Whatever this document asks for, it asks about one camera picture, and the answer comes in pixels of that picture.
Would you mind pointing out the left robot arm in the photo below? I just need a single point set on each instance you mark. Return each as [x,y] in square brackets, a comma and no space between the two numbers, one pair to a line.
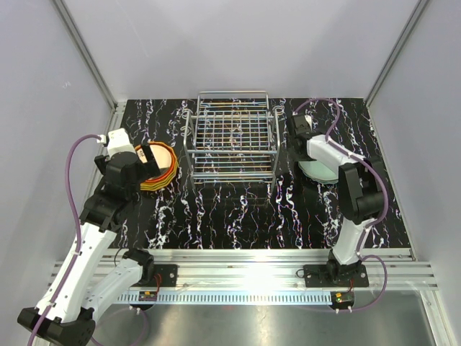
[67,314]

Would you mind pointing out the yellow scalloped plate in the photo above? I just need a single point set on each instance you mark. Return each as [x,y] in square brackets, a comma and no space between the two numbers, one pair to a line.
[162,185]

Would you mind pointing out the red-orange scalloped plate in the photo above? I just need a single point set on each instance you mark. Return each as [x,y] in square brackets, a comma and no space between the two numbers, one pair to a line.
[172,169]

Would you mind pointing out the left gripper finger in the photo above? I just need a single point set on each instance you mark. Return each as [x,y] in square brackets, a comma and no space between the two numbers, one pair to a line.
[144,153]
[152,168]

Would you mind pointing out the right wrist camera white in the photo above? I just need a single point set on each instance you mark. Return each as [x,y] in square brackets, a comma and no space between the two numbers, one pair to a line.
[308,119]

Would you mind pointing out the controller board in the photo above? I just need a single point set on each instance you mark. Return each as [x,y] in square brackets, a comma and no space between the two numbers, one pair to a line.
[345,298]
[148,296]

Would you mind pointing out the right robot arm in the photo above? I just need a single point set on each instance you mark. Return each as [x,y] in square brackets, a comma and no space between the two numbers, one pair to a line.
[362,196]

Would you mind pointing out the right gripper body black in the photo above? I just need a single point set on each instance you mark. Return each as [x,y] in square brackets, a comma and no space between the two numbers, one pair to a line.
[297,156]

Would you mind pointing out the cream plate with dark patch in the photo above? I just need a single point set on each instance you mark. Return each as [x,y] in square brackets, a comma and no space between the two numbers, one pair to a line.
[163,157]

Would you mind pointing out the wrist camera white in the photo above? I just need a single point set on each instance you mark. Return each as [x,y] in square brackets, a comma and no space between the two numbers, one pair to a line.
[308,119]
[116,141]

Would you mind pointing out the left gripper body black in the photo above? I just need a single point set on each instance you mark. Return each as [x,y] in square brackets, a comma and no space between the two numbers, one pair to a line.
[142,174]

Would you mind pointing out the left aluminium frame post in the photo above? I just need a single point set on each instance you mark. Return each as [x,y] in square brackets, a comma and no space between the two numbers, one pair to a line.
[78,40]

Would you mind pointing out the aluminium frame post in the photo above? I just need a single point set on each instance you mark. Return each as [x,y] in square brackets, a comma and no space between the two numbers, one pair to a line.
[78,40]
[398,47]

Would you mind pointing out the left controller board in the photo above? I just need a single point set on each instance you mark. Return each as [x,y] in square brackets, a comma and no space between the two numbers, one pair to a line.
[148,296]

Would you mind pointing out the right aluminium frame post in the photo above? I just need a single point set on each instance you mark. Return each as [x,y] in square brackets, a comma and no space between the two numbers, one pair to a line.
[398,47]

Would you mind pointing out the right controller board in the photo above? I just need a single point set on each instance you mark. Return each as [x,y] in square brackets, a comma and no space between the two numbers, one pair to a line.
[345,298]

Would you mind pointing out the metal wire dish rack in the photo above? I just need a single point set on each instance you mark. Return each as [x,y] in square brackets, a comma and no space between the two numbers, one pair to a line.
[232,137]

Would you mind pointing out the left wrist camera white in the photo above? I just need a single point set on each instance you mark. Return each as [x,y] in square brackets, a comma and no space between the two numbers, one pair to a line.
[116,141]

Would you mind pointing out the white plate teal rim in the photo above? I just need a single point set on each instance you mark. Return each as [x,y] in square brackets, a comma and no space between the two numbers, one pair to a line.
[324,182]

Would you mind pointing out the light green flower plate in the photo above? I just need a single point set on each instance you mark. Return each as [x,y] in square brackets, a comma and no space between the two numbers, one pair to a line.
[315,168]

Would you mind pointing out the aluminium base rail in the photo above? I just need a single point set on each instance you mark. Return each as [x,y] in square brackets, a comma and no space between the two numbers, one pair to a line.
[261,277]

